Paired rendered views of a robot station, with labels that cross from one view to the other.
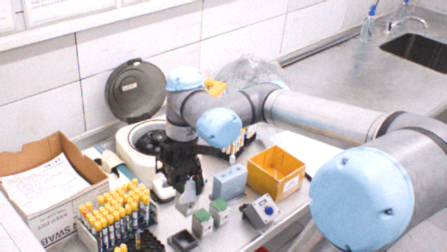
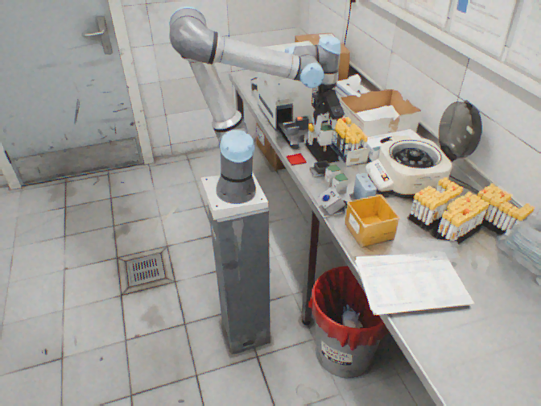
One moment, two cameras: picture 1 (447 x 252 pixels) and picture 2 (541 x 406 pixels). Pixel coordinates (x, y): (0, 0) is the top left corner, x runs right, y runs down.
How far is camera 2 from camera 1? 1.93 m
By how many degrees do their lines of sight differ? 84
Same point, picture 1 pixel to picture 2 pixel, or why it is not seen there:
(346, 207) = not seen: hidden behind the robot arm
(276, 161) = (391, 231)
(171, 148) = not seen: hidden behind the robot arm
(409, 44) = not seen: outside the picture
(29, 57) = (443, 53)
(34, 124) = (427, 101)
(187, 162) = (318, 97)
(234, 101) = (300, 51)
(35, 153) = (407, 110)
